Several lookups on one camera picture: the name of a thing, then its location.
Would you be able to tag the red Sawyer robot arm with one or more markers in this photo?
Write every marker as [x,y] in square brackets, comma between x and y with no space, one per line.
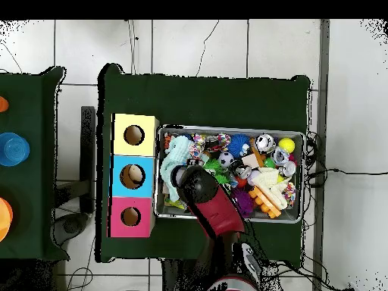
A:
[218,212]

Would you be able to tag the wooden box with three holes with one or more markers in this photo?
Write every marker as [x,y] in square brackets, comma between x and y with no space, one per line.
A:
[139,148]

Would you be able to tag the mint green cloth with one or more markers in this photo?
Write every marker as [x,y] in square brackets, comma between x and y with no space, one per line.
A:
[175,148]

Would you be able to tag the small soccer ball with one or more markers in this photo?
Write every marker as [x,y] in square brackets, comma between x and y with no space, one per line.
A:
[225,160]

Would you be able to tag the green fuzzy toy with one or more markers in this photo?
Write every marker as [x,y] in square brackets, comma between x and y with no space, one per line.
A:
[223,179]

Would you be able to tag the blue fuzzy toy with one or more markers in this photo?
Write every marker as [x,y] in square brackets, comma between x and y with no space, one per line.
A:
[238,145]

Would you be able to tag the dark green table cloth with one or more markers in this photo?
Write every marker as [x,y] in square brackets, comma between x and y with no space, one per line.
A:
[30,106]
[206,100]

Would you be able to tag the purple spiky toy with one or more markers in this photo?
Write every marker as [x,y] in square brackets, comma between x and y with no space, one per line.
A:
[244,203]

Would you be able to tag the cream knitted cloth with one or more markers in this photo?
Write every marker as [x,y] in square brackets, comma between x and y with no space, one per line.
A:
[268,180]

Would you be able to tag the orange toy building block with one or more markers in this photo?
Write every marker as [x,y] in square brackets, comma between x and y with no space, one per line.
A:
[263,203]

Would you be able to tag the yellow ball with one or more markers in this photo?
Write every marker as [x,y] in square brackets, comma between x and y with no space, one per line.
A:
[286,145]

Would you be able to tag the black flat panel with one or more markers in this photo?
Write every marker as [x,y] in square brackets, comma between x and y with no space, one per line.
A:
[88,145]

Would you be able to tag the blue plastic cup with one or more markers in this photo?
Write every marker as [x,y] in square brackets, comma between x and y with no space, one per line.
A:
[13,149]

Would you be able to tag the orange plastic cup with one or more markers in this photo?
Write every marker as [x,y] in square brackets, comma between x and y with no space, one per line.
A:
[3,104]
[4,218]

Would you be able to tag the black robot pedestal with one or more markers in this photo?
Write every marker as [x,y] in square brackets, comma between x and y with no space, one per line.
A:
[175,279]

